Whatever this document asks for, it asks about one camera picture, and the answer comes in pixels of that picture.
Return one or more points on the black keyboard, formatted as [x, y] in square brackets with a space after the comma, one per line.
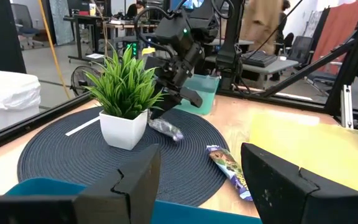
[259, 59]

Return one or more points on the white trash bin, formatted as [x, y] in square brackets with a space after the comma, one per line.
[8, 99]

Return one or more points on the black office chair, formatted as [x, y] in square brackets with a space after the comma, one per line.
[300, 49]

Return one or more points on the grey desk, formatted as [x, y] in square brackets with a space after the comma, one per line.
[275, 67]

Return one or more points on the blue plastic bin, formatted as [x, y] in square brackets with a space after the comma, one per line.
[48, 186]

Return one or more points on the white straw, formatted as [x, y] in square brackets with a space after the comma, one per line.
[82, 126]

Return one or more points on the black background desk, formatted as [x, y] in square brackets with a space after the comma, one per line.
[82, 20]

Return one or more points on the black floor fan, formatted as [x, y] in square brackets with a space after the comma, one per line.
[79, 79]

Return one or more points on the yellow translucent plastic bin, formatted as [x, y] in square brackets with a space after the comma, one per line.
[322, 149]

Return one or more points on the teal translucent plastic bin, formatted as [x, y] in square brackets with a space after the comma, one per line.
[208, 93]

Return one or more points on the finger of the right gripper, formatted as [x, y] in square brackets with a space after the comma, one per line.
[168, 104]
[193, 98]

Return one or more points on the grey patterned partition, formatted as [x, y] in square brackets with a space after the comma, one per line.
[61, 21]

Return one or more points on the silver aluminium extrusion piece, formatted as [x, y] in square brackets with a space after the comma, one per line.
[346, 109]

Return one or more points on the computer with green lights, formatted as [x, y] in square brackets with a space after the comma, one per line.
[132, 49]

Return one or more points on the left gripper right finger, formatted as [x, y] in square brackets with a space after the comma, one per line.
[284, 196]

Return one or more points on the person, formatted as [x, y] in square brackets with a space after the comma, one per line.
[132, 11]
[259, 25]
[281, 31]

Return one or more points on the green plant in white pot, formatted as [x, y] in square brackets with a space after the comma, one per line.
[123, 130]

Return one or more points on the red fabric partition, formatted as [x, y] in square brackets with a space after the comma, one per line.
[337, 31]

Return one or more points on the grey office chair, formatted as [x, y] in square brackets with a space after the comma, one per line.
[23, 18]

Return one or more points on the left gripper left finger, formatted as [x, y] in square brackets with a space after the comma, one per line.
[120, 193]

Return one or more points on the dark round woven placemat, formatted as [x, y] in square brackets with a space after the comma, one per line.
[73, 155]

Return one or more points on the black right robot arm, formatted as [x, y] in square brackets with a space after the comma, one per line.
[228, 46]

